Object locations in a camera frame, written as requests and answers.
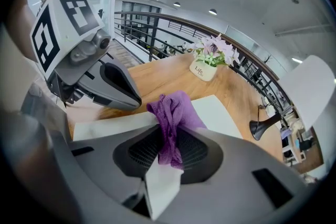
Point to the bare branch coat stand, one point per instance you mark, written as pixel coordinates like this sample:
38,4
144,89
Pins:
268,59

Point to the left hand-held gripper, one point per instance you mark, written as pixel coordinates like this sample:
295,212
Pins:
60,42

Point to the light gray shorts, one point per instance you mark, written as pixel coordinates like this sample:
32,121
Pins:
39,97

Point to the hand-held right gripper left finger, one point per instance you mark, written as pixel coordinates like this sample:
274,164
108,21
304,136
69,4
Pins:
105,178

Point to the white rectangular board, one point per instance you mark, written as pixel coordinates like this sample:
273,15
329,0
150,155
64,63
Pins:
210,115

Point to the black metal railing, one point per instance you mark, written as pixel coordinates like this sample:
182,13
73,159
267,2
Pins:
168,16

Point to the pendant ceiling lamp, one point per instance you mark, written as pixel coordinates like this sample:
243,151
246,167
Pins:
177,4
212,11

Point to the purple cloth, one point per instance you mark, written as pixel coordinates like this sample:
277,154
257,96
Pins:
178,110

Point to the person's left forearm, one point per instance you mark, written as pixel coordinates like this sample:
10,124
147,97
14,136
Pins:
22,34

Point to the black lamp base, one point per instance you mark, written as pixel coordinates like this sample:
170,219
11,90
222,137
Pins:
307,86

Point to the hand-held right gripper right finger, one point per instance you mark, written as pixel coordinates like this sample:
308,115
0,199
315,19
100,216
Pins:
231,191

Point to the pink flowers in white pot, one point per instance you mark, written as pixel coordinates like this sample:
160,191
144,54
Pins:
207,70

